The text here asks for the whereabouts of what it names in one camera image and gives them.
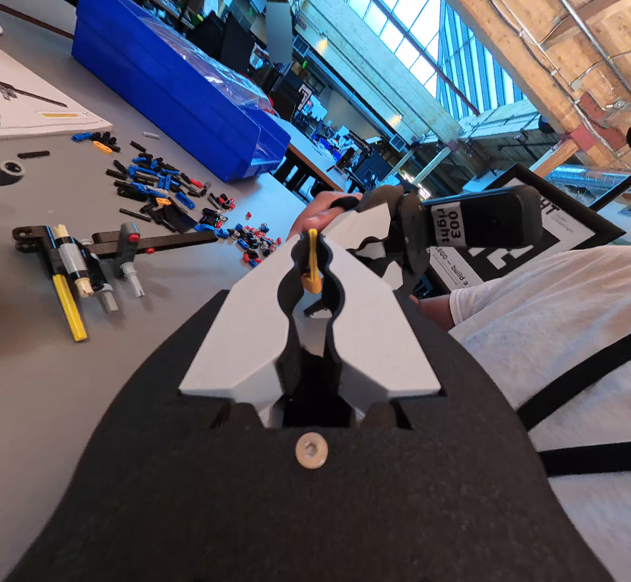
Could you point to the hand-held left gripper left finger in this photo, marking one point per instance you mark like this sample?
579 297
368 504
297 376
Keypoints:
236 345

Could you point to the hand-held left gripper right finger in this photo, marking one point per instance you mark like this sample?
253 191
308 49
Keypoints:
384 345

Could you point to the black lego axle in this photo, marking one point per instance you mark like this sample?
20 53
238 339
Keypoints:
33 154

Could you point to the yellow lego axle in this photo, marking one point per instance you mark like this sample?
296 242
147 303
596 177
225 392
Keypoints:
69 306

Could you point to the blue plastic bin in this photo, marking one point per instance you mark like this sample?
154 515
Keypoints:
172 99

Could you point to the background work table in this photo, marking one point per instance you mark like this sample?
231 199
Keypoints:
315 153

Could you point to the clear plastic bag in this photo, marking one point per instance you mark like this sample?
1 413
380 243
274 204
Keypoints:
217 74

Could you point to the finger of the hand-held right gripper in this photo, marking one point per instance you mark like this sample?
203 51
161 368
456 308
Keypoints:
389 274
365 222

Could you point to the person's right hand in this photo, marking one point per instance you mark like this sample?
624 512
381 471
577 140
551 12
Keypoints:
315 217

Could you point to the black round lego piece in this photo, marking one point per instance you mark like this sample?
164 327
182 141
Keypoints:
10 173

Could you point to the pile of small lego pins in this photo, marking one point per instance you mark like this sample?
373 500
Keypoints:
148 173

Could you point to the lego instruction booklet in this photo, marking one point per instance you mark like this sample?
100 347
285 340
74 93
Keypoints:
29 119

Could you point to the black framed marker sign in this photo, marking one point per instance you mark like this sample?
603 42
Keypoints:
456 271

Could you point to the silver air duct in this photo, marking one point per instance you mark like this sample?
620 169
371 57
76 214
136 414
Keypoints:
581 178

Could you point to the black lego beam subassembly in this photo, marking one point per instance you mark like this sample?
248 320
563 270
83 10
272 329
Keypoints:
162 242

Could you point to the person's right forearm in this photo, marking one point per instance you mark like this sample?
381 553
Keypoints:
436 311

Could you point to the orange lego liftarm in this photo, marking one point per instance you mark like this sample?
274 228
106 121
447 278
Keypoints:
311 266

